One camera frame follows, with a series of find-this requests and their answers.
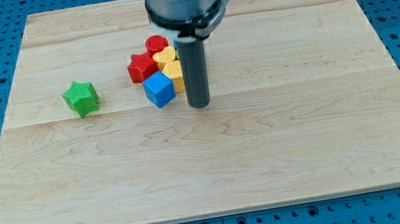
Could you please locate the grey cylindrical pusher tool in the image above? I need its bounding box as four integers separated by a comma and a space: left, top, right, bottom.
175, 37, 210, 108

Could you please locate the yellow hexagon block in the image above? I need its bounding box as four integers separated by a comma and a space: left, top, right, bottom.
162, 60, 185, 93

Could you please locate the yellow heart block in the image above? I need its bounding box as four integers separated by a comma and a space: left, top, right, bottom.
152, 46, 177, 71

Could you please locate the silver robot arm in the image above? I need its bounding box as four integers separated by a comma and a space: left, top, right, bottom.
145, 0, 230, 40

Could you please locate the blue cube block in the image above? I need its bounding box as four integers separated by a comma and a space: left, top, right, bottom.
142, 71, 176, 108

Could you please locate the red star block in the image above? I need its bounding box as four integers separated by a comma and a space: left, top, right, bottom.
127, 52, 159, 83

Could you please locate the green star block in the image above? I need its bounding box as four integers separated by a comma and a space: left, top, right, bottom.
62, 81, 99, 118

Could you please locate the green block behind pusher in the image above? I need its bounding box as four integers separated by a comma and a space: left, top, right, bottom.
175, 50, 180, 60

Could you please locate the red cylinder block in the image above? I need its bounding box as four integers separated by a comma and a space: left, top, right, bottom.
144, 34, 169, 56

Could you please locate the light wooden board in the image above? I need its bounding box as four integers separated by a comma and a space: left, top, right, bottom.
0, 0, 400, 224

